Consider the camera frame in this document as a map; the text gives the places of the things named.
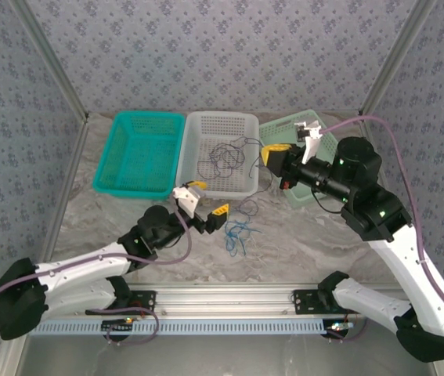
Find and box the grey metal panel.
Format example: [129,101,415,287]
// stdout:
[13,334,440,376]

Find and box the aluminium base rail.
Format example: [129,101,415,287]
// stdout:
[13,284,440,318]

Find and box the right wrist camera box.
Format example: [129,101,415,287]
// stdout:
[294,120,325,165]

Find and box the mint green plastic basket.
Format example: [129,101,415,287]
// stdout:
[258,109,342,208]

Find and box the thin purple cable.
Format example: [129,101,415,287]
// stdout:
[197,135,276,220]

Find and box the small circuit board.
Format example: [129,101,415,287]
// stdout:
[323,320,355,338]
[101,319,135,333]

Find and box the light blue slotted duct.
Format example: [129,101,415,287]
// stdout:
[29,317,327,337]

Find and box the aluminium frame post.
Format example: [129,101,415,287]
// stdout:
[9,0,90,125]
[357,0,438,118]

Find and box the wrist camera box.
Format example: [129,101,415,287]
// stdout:
[294,120,325,165]
[172,186,206,219]

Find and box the white plastic basket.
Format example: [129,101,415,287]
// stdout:
[174,110,261,200]

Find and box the teal plastic basket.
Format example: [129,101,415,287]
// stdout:
[92,111,186,201]

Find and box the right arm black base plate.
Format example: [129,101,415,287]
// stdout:
[292,288,366,315]

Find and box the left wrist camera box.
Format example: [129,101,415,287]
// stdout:
[172,186,206,219]

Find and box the thin blue cable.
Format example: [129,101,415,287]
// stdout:
[223,197,264,258]

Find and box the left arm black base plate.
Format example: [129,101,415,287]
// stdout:
[85,290,157,316]

